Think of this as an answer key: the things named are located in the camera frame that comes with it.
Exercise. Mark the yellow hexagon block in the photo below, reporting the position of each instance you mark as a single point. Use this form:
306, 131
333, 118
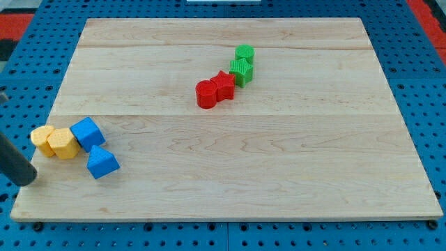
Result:
63, 143

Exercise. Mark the red cylinder block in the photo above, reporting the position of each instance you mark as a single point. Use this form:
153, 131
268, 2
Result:
206, 94

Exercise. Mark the red star block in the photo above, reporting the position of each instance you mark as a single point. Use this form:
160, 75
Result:
225, 83

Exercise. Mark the green star block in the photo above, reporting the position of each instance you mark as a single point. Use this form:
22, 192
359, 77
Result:
242, 70

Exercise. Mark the green cylinder block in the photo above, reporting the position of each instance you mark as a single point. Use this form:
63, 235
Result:
246, 52

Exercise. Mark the light wooden board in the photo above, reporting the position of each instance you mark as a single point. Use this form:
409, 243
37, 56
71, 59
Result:
315, 136

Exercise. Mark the blue triangle block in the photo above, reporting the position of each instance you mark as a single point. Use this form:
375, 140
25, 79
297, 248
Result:
101, 162

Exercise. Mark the blue cube block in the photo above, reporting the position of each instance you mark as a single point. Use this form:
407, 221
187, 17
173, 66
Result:
87, 134

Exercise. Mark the yellow rounded block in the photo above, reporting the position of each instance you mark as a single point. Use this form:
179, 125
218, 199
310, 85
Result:
39, 138

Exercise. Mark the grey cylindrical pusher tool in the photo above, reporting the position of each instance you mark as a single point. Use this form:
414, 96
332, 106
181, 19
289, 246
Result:
14, 165

